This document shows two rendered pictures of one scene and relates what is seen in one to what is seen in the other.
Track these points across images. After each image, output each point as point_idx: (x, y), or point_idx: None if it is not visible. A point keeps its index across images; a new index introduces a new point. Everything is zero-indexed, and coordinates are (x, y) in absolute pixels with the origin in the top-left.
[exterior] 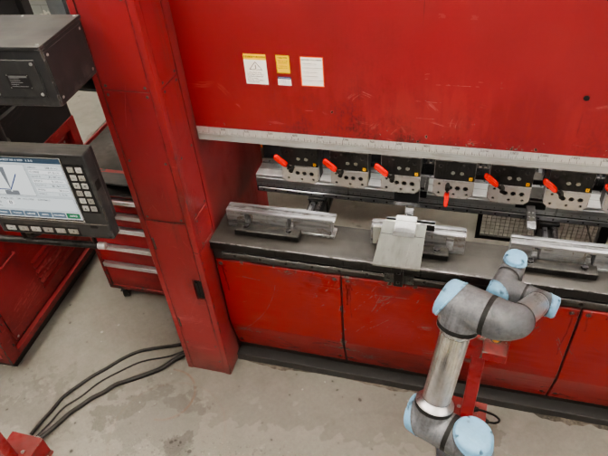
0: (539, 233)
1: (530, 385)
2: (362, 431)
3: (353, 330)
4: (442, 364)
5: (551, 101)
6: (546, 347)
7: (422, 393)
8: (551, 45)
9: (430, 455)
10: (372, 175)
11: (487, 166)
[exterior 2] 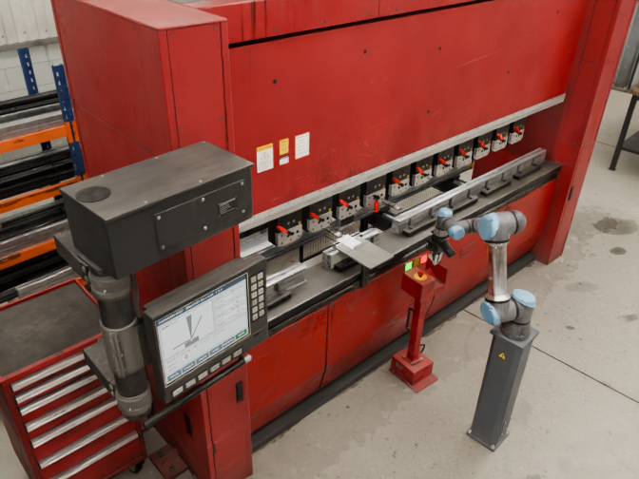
0: (384, 218)
1: None
2: (373, 420)
3: (333, 350)
4: (503, 264)
5: (416, 119)
6: None
7: (492, 295)
8: (415, 86)
9: (416, 397)
10: None
11: None
